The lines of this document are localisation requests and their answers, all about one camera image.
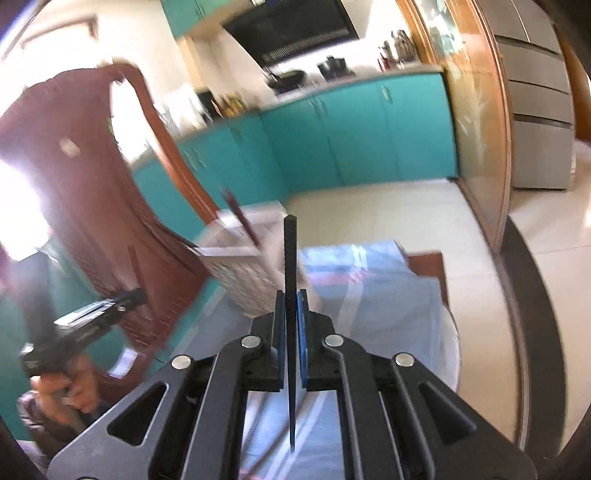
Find light blue table cover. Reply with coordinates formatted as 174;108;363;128
171;237;462;480

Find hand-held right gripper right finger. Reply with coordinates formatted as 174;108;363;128
298;290;539;480

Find teal lower kitchen cabinets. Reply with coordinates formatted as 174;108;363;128
131;73;460;232

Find black chopstick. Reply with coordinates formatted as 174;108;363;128
283;213;298;453

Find black wok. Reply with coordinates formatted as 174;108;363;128
265;69;306;92

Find person's left forearm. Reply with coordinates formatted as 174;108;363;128
16;390;107;445

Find steel stockpot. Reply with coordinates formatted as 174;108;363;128
380;29;419;64

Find white perforated utensil basket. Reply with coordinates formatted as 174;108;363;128
194;200;319;319

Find black range hood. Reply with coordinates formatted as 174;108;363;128
221;0;361;68

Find white countertop appliance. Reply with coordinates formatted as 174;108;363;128
163;84;207;131

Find grey kitchen countertop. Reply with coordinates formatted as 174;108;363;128
129;64;445;168

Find black countertop appliance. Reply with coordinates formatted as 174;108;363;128
196;90;216;124

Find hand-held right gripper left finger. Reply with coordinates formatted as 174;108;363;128
46;290;284;480

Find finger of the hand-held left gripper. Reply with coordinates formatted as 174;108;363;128
108;287;149;315

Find carved wooden chair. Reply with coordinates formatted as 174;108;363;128
0;62;222;352

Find silver refrigerator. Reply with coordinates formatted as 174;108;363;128
480;0;576;191

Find wood framed glass sliding door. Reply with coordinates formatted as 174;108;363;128
397;0;515;253

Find teal upper kitchen cabinets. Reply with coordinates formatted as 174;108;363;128
161;0;250;36

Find teal kitchen cabinets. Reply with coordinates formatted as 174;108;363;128
161;0;250;36
131;73;460;232

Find black lidded pot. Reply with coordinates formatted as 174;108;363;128
318;55;355;79

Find person's left hand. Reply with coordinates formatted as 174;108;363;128
28;356;101;418

